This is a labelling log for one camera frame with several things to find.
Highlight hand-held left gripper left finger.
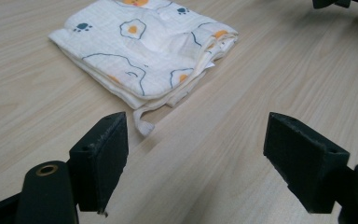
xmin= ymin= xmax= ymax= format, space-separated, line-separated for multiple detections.
xmin=68 ymin=111 xmax=130 ymax=215

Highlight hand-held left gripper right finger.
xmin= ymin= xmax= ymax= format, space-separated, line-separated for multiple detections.
xmin=262 ymin=111 xmax=351 ymax=215

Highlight white egg print cloth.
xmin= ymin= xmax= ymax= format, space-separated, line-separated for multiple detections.
xmin=48 ymin=0 xmax=240 ymax=137

